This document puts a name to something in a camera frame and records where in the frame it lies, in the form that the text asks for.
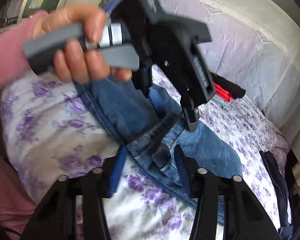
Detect red blue folded garment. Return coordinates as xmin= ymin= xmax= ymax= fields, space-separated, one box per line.
xmin=213 ymin=83 xmax=234 ymax=102

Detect blue denim jeans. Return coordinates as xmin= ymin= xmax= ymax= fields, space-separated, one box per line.
xmin=73 ymin=73 xmax=244 ymax=227

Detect dark navy pants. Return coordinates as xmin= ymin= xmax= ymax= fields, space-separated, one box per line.
xmin=259 ymin=151 xmax=293 ymax=239

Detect person's left hand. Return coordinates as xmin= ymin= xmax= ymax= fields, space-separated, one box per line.
xmin=31 ymin=3 xmax=133 ymax=84

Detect pink sleeved left forearm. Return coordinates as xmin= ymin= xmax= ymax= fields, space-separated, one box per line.
xmin=0 ymin=11 xmax=48 ymax=89

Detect black folded garment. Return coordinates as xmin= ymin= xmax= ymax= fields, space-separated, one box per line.
xmin=211 ymin=73 xmax=246 ymax=99

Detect purple floral bedsheet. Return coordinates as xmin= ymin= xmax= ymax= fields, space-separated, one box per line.
xmin=0 ymin=72 xmax=289 ymax=239

